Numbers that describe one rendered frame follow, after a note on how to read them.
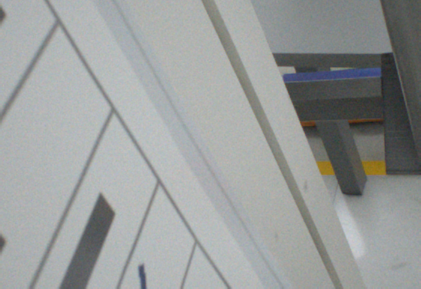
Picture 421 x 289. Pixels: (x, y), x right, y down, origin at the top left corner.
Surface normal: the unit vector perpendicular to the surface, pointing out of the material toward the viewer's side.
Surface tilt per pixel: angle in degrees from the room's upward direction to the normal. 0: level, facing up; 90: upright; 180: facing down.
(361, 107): 45
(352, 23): 0
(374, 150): 0
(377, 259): 0
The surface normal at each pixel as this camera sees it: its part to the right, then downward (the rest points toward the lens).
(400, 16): -0.29, 0.75
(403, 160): -0.46, 0.07
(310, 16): -0.36, -0.66
